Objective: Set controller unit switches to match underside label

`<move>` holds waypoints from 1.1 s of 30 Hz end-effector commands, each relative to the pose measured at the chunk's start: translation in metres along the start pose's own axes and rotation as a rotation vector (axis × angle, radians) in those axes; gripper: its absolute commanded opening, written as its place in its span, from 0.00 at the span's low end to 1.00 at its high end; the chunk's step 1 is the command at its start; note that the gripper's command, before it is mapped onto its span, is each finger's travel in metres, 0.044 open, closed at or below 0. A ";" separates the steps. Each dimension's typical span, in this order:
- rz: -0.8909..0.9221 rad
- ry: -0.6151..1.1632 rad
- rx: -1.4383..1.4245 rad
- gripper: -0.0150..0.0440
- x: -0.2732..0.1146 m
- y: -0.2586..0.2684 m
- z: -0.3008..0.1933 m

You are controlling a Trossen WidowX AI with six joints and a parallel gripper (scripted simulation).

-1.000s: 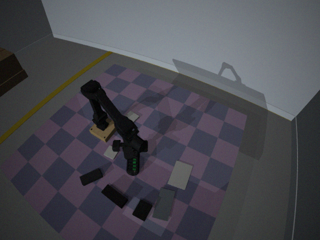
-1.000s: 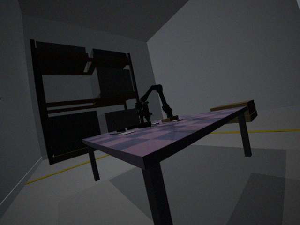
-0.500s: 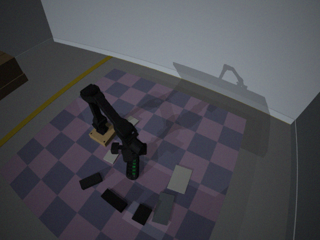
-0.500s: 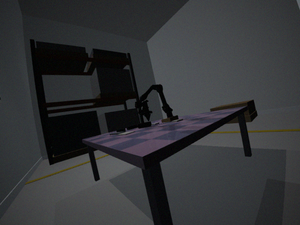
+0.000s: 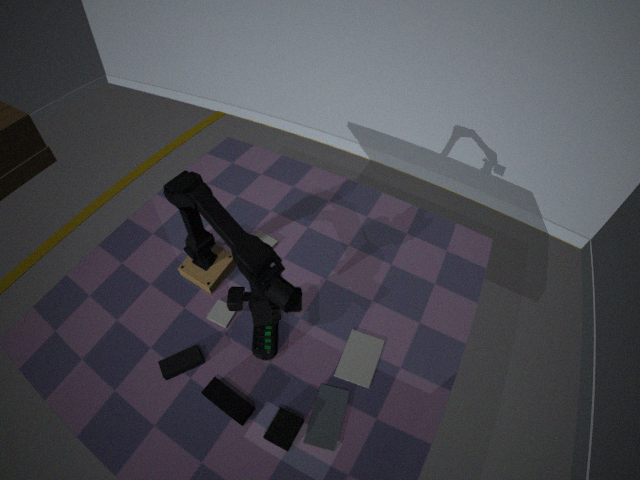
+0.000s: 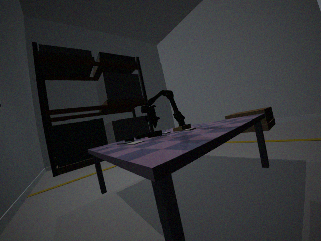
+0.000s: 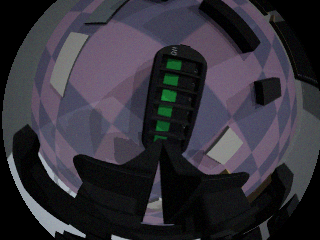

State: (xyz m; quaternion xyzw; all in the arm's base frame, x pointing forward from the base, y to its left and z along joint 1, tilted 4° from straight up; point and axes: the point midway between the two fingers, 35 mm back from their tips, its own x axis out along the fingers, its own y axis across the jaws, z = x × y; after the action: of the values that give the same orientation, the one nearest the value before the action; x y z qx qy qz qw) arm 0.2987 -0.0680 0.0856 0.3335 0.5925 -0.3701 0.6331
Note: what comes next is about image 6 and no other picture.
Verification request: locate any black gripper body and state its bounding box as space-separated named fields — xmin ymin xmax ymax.
xmin=147 ymin=111 xmax=160 ymax=121

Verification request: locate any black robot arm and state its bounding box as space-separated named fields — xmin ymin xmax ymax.
xmin=141 ymin=90 xmax=186 ymax=127

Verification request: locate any dark grey controller unit with green rocker switches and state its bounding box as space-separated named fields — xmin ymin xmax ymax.
xmin=147 ymin=130 xmax=162 ymax=138

